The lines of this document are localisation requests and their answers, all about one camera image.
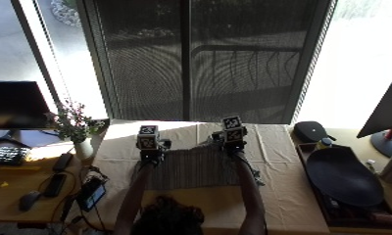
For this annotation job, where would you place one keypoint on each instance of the person's left hand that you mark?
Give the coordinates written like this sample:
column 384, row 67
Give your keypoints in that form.
column 151, row 154

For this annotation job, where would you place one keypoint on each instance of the person's right hand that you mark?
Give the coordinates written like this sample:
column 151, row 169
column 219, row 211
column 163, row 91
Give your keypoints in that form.
column 231, row 147

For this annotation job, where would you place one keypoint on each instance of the grey striped cloth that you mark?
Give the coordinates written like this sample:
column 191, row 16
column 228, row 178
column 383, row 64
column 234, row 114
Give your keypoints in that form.
column 196, row 168

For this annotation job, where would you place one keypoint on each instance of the left glove white marker cube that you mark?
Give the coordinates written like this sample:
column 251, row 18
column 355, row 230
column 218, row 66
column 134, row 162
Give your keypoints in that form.
column 147, row 137

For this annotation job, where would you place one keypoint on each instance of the glove white marker cube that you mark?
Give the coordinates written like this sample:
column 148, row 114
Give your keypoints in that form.
column 232, row 129
column 147, row 137

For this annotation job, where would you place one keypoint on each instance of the right glove white marker cube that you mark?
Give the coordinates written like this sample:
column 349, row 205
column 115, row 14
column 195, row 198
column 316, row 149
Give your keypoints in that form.
column 232, row 129

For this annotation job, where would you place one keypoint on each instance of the white vase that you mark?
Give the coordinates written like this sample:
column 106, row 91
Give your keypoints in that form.
column 83, row 149

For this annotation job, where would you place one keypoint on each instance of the beige tablecloth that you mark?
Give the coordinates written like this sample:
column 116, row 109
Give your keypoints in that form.
column 283, row 182

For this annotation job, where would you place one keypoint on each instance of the small device with blue screen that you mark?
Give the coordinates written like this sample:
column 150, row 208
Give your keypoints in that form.
column 91, row 193

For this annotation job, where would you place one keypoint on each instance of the black zippered pouch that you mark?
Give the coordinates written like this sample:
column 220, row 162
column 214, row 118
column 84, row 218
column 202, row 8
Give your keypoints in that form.
column 309, row 131

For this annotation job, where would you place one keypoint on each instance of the the person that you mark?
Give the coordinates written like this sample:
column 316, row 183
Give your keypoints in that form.
column 167, row 217

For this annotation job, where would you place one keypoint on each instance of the black remote control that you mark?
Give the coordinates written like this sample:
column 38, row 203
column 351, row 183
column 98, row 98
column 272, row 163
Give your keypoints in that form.
column 63, row 162

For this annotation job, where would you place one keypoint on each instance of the green flowering plant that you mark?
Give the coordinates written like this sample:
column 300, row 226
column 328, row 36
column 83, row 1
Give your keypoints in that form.
column 72, row 122

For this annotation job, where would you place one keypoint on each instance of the black smartphone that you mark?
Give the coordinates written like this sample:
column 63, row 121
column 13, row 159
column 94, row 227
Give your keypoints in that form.
column 55, row 185

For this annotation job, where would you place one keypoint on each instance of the large dark oval plate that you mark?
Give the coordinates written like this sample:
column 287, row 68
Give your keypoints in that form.
column 343, row 175

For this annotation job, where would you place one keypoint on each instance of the dark window roller blind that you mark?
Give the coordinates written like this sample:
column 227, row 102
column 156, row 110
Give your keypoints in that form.
column 204, row 60

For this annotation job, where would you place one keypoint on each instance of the dark wooden tray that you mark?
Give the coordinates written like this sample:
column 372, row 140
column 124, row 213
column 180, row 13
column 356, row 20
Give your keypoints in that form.
column 335, row 209

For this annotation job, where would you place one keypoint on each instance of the black computer mouse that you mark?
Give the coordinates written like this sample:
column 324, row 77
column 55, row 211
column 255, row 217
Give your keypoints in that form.
column 30, row 199

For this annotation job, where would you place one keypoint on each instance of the black keyboard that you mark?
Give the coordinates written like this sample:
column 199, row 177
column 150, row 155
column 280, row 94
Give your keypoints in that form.
column 6, row 155

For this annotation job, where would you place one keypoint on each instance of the black computer monitor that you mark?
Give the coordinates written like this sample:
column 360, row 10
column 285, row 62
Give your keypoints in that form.
column 14, row 105

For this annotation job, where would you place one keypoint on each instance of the dark monitor with red stand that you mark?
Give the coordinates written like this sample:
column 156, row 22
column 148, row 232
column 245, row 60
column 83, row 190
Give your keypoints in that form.
column 387, row 120

